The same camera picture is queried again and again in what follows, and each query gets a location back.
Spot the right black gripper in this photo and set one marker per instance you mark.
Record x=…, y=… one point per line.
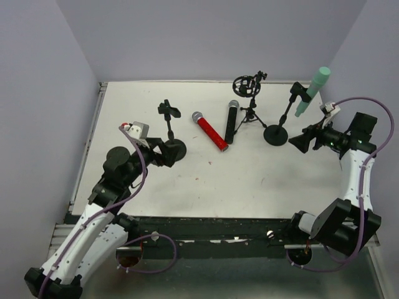
x=316, y=137

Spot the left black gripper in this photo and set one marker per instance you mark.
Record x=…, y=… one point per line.
x=156, y=150

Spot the black round-base stand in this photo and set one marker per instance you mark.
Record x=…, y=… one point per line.
x=277, y=135
x=168, y=112

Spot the red glitter microphone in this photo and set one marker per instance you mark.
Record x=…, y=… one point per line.
x=214, y=136

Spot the mint green toy microphone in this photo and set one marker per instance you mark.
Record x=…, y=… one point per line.
x=319, y=79

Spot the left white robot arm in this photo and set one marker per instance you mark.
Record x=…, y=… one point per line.
x=101, y=228

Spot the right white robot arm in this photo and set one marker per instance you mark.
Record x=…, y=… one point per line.
x=348, y=222

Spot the black glitter microphone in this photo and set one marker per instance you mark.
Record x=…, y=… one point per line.
x=233, y=107

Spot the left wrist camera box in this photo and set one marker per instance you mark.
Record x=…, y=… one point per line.
x=138, y=133

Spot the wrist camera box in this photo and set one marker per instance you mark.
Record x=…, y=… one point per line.
x=330, y=111
x=138, y=133

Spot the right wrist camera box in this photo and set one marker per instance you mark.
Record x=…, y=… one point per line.
x=330, y=111

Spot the black tripod shock-mount stand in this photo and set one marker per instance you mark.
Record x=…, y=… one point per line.
x=247, y=86

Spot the black front mounting rail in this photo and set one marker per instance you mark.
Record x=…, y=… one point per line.
x=209, y=238

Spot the aluminium extrusion frame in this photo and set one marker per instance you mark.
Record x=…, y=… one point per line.
x=70, y=219

